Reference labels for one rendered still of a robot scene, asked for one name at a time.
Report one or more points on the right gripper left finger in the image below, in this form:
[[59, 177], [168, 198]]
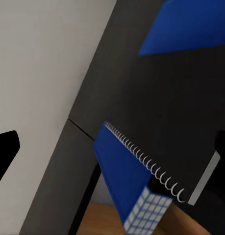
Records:
[[9, 147]]

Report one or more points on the cabinet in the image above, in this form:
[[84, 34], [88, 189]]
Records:
[[101, 219]]

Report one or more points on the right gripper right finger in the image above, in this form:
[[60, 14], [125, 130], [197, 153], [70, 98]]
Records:
[[220, 144]]

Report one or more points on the notebook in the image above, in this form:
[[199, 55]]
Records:
[[168, 113]]

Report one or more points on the desk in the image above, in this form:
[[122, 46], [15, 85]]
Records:
[[72, 174]]

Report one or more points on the folder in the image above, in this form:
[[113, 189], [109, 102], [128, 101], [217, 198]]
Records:
[[139, 197]]

